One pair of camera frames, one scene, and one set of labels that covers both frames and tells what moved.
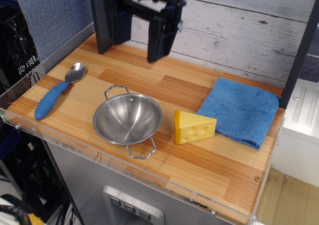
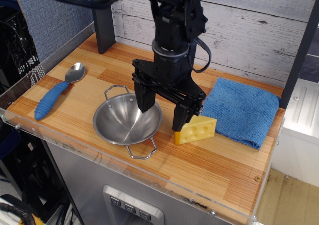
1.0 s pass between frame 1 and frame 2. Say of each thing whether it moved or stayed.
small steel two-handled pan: stayed
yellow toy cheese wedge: stayed
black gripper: moved
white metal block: stayed
